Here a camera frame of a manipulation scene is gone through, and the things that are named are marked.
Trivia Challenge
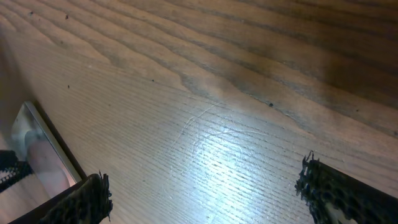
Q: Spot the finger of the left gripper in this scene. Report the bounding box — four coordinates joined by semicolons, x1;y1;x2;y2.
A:
1;150;33;192

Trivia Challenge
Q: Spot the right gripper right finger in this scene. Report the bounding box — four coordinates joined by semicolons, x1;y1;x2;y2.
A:
295;151;397;224

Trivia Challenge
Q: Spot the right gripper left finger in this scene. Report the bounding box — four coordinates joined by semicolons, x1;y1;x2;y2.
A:
10;173;113;224

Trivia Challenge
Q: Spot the bronze Galaxy smartphone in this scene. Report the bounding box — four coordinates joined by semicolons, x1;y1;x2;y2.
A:
11;101;82;198

